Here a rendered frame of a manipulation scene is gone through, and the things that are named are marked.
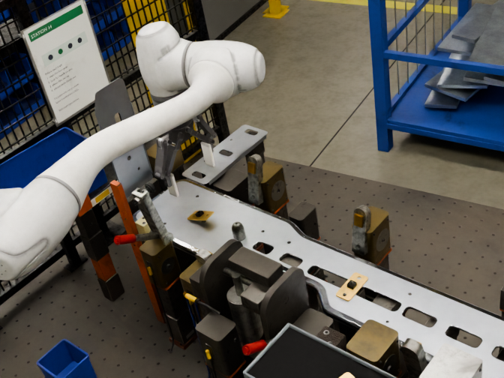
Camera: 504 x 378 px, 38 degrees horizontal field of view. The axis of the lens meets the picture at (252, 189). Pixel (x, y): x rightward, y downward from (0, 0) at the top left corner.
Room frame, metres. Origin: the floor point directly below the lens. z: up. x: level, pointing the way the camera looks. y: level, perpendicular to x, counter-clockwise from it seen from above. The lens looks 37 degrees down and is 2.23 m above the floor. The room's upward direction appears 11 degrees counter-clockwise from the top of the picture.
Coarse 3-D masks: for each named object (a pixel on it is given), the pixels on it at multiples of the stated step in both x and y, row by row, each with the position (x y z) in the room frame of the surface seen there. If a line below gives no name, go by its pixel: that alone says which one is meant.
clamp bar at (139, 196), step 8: (152, 184) 1.42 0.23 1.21; (136, 192) 1.40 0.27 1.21; (144, 192) 1.39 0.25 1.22; (152, 192) 1.42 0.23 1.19; (136, 200) 1.38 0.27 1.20; (144, 200) 1.38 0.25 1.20; (144, 208) 1.39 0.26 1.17; (152, 208) 1.39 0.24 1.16; (144, 216) 1.41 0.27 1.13; (152, 216) 1.39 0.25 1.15; (152, 224) 1.40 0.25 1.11; (160, 224) 1.40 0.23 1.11; (160, 232) 1.39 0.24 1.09
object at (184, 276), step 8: (192, 264) 1.28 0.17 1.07; (200, 264) 1.27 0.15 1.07; (184, 272) 1.25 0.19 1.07; (192, 272) 1.25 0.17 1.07; (184, 280) 1.23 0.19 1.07; (184, 288) 1.24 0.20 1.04; (184, 296) 1.23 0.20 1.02; (192, 304) 1.22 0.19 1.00; (192, 312) 1.24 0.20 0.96; (200, 312) 1.21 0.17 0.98; (200, 320) 1.21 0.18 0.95; (208, 368) 1.23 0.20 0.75; (208, 376) 1.23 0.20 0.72
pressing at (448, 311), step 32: (192, 192) 1.65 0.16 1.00; (192, 224) 1.51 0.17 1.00; (224, 224) 1.48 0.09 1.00; (256, 224) 1.45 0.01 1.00; (288, 224) 1.43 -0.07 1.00; (320, 256) 1.29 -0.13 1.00; (352, 256) 1.27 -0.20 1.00; (320, 288) 1.18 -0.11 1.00; (384, 288) 1.15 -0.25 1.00; (416, 288) 1.13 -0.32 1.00; (352, 320) 1.07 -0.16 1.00; (384, 320) 1.06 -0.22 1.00; (448, 320) 1.02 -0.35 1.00; (480, 320) 1.01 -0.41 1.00; (480, 352) 0.93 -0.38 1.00
